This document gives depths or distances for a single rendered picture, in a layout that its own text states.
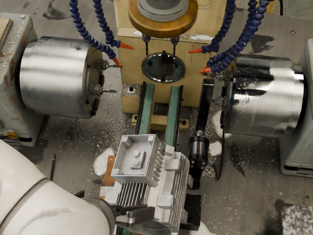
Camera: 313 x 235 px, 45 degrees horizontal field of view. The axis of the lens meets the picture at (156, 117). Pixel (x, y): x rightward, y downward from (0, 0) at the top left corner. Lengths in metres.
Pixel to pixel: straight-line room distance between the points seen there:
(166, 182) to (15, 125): 0.57
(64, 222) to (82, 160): 0.88
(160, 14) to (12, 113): 0.58
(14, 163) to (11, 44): 0.73
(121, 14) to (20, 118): 0.47
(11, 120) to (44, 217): 0.83
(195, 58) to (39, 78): 0.48
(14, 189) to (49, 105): 0.68
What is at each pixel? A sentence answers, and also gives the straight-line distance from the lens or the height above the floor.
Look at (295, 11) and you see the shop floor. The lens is 3.17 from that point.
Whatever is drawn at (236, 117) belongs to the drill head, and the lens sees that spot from 1.10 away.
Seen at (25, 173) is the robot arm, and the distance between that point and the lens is 0.53.
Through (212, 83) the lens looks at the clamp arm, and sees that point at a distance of 0.95.
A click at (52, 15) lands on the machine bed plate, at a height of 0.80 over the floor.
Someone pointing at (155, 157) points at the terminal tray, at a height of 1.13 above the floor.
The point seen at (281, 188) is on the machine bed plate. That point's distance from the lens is 1.35.
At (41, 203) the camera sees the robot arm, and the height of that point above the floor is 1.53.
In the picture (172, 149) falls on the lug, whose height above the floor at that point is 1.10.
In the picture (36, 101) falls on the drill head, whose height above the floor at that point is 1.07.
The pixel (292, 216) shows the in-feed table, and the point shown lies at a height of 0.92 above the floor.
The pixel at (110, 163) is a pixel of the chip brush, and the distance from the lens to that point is 1.33.
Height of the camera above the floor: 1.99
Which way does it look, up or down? 58 degrees down
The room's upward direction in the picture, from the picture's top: straight up
